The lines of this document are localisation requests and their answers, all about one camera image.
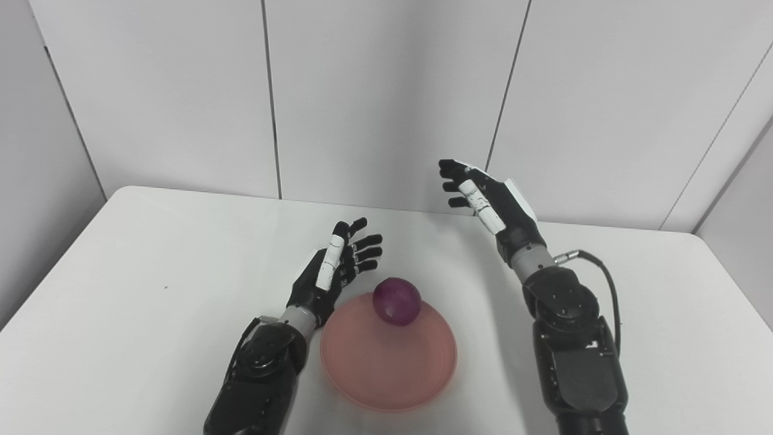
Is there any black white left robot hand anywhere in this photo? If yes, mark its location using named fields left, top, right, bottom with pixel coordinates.
left=286, top=217, right=383, bottom=329

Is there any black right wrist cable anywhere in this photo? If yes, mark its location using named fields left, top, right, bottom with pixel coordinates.
left=554, top=250, right=623, bottom=357

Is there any thin black left wrist cable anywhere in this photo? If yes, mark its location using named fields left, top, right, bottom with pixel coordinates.
left=225, top=315, right=265, bottom=387

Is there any pink round plate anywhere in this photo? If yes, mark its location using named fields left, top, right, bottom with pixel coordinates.
left=320, top=292, right=458, bottom=413

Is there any purple red onion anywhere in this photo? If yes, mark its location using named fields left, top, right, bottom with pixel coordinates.
left=372, top=277, right=422, bottom=327

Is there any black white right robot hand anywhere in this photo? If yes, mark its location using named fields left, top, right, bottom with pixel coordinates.
left=439, top=159, right=547, bottom=266

